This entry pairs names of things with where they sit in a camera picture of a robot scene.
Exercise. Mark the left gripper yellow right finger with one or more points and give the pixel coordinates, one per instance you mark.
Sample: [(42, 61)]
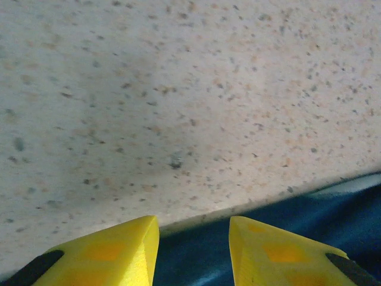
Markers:
[(276, 259)]

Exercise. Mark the dark blue t-shirt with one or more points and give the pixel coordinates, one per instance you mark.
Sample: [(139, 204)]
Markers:
[(297, 220)]

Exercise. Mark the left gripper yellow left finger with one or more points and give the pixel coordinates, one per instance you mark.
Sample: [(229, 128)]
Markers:
[(104, 256)]

